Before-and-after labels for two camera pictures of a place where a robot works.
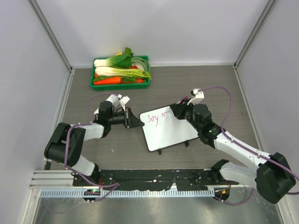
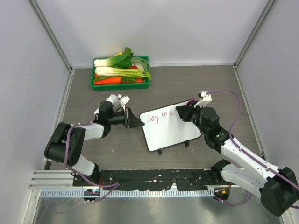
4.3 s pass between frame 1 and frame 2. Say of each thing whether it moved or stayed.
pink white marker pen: moved
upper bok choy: stayed
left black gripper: stayed
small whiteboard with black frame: stayed
